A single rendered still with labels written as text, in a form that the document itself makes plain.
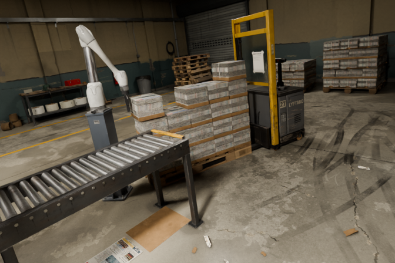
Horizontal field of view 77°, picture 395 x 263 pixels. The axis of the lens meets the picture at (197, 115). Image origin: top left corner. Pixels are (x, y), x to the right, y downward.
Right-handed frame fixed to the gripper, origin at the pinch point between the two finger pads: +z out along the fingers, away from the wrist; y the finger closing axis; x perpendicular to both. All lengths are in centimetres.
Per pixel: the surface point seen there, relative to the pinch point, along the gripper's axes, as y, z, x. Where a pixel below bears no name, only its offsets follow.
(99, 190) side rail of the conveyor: -123, 22, 51
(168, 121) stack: -17.6, 20.5, -37.4
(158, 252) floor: -109, 96, 21
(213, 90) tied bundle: -18, -4, -101
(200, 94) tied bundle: -18, -2, -82
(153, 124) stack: -19.0, 19.9, -19.5
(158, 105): -21.4, -0.5, -28.3
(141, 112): -20.9, 3.0, -8.8
